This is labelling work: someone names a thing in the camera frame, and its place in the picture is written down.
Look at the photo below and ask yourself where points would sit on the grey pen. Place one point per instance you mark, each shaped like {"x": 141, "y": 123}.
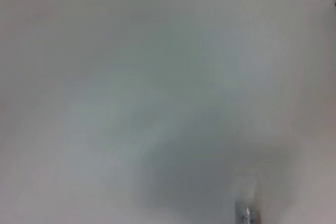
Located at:
{"x": 246, "y": 208}

